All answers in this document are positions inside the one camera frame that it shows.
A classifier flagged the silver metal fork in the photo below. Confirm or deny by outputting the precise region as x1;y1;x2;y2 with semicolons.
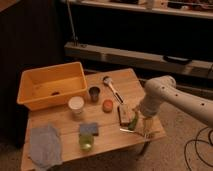
120;128;154;139

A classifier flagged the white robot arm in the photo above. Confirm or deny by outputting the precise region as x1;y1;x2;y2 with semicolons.
139;75;213;128

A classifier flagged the dark metal cup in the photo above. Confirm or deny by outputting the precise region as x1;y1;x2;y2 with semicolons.
89;86;100;102

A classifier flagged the green plastic cup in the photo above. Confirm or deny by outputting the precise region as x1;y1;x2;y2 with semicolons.
79;134;94;151

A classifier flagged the green pepper toy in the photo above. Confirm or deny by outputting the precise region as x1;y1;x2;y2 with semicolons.
128;110;139;131

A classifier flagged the brown scrub brush block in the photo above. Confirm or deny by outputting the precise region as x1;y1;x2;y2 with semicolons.
117;104;130;126

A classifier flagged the wooden table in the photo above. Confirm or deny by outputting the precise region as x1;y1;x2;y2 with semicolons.
21;68;166;171

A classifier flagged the blue sponge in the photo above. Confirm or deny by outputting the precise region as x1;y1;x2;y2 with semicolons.
79;122;99;136

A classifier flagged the black remote on shelf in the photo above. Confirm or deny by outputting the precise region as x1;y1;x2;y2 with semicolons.
163;55;192;65

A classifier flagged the grey lower shelf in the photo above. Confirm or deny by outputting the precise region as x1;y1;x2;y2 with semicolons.
64;42;213;80

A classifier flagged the grey blue cloth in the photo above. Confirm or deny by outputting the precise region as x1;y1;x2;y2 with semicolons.
29;124;62;171

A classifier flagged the yellow plastic bin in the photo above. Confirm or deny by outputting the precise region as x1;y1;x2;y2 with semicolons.
17;62;87;111

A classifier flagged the upper shelf with clutter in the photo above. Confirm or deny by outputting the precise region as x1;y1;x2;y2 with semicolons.
60;0;213;19

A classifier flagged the black cable on floor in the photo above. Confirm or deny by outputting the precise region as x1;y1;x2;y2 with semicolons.
183;126;213;171

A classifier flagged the white handled dish brush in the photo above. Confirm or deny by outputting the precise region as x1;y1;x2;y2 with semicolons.
103;76;123;104

